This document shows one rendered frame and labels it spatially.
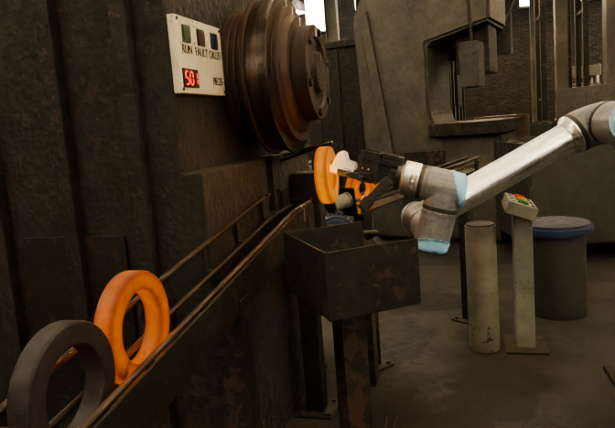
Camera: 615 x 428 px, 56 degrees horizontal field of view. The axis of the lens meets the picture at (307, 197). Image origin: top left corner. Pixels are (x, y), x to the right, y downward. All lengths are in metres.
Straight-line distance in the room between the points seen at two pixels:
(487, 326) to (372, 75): 2.54
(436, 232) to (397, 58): 3.07
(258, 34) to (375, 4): 3.01
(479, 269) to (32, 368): 1.86
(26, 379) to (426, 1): 3.97
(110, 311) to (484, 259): 1.70
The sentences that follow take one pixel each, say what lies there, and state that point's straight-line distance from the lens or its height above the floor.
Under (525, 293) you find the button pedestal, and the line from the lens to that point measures 2.46.
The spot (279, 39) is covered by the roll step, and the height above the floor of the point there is 1.20.
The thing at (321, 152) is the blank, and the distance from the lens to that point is 1.51.
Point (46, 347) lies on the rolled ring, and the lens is 0.81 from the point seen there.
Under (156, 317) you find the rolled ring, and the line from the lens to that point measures 1.06.
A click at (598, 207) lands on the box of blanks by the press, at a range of 3.87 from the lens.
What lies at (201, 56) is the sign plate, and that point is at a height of 1.15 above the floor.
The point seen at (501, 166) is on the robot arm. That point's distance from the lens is 1.68.
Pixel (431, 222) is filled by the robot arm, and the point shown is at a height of 0.69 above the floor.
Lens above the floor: 0.97
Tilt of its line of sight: 7 degrees down
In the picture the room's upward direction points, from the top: 4 degrees counter-clockwise
